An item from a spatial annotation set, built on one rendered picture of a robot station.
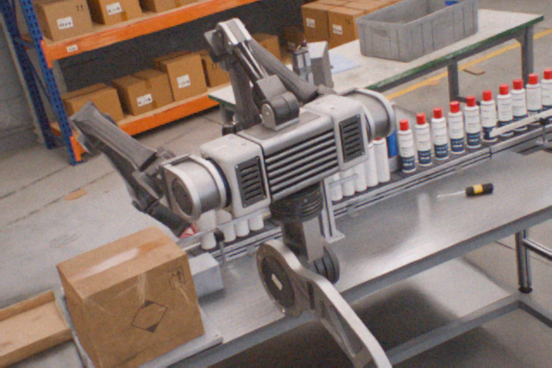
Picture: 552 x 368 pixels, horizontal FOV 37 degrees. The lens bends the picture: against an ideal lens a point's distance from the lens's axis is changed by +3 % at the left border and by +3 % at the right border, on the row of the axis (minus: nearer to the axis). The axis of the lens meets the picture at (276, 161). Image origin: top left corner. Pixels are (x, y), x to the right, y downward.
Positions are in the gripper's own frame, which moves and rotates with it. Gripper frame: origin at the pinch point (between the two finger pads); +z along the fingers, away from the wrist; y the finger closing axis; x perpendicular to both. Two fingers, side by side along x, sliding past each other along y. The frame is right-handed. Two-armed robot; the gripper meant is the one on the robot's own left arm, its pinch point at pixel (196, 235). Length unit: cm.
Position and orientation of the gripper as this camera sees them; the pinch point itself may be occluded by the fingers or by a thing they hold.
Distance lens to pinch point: 271.0
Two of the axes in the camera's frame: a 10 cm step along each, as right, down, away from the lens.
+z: 6.5, 5.1, 5.6
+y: -4.6, -3.2, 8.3
